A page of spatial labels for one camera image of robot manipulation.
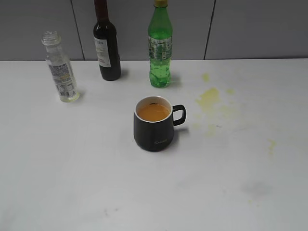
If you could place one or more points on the dark red wine bottle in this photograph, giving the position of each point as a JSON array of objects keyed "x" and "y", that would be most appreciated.
[{"x": 105, "y": 39}]

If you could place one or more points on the green plastic soda bottle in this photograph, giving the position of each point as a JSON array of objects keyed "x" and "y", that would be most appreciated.
[{"x": 160, "y": 34}]

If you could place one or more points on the black ceramic mug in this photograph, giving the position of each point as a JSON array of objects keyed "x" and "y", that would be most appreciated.
[{"x": 154, "y": 122}]

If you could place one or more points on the clear orange juice bottle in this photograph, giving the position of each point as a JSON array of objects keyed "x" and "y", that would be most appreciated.
[{"x": 60, "y": 67}]

